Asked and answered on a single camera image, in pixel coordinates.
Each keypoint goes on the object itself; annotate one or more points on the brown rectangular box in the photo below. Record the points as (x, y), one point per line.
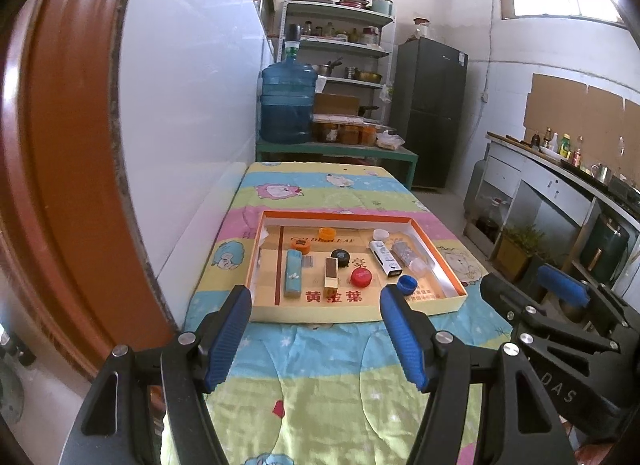
(330, 275)

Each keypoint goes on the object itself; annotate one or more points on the light blue rectangular box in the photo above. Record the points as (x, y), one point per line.
(293, 277)

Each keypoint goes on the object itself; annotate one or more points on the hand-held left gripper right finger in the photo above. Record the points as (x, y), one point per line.
(402, 340)

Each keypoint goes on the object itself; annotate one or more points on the yellow planter box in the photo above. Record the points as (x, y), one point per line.
(511, 257)

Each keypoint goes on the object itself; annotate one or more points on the green plastic bottle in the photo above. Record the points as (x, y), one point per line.
(565, 147)

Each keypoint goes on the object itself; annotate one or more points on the white cartoon printed box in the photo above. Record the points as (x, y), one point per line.
(385, 258)

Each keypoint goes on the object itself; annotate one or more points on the large blue water jug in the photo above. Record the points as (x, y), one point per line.
(287, 105)

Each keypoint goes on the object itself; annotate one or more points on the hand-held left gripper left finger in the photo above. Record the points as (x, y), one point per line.
(227, 340)

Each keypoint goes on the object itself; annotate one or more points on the shallow orange-rimmed cardboard tray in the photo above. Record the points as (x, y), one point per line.
(320, 314)

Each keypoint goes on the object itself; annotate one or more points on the clear patterned spray bottle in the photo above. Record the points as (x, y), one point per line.
(412, 258)

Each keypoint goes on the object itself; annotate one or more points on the plastic bag of food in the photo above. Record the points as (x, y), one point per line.
(390, 140)

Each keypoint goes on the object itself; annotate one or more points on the brown cardboard box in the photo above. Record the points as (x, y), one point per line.
(336, 104)

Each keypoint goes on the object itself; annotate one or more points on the white storage shelf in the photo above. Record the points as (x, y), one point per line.
(340, 47)

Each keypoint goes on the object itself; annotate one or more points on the orange bottle cap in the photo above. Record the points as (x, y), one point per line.
(327, 234)

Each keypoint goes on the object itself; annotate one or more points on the brass basin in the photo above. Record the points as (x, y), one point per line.
(369, 77)

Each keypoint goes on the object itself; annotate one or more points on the jar of orange preserves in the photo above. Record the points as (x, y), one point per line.
(350, 134)
(325, 132)
(368, 135)

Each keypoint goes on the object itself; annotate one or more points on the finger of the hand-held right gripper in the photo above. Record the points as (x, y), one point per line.
(562, 285)
(505, 300)

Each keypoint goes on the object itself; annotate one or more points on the dark grey refrigerator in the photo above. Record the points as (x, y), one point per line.
(430, 115)

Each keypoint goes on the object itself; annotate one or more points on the steel cooking pot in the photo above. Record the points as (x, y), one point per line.
(322, 70)

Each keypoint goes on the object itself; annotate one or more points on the glass oil jug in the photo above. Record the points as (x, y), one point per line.
(490, 220)

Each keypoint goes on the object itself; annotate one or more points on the blue bottle cap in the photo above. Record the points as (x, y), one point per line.
(406, 285)

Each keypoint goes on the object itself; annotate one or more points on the white bottle cap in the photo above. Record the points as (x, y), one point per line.
(381, 234)

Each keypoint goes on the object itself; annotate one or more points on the printed cardboard liner sheet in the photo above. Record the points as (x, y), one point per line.
(312, 286)

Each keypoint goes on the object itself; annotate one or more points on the dark green kitchen appliance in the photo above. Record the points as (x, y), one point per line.
(602, 247)

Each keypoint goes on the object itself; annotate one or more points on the black bottle cap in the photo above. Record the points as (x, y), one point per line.
(341, 256)

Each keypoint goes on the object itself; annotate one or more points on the orange round black-topped cap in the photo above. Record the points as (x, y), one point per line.
(300, 245)

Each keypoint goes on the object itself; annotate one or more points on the grey gas cylinder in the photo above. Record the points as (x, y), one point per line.
(475, 190)

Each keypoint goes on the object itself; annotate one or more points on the green planter box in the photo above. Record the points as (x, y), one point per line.
(537, 272)

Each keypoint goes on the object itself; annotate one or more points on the metal kettle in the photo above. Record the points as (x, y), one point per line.
(600, 173)

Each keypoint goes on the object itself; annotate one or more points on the brown wooden door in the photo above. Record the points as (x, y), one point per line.
(70, 170)

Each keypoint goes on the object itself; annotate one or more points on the red bottle cap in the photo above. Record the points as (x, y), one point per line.
(361, 277)

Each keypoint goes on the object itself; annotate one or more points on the white kitchen counter cabinet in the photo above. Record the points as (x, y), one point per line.
(545, 190)

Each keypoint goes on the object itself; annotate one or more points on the green metal table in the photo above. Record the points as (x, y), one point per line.
(340, 150)

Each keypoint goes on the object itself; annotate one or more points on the cardboard sheets on wall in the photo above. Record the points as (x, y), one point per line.
(565, 105)

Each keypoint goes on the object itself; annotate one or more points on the teal enamel pot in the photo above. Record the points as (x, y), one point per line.
(382, 6)

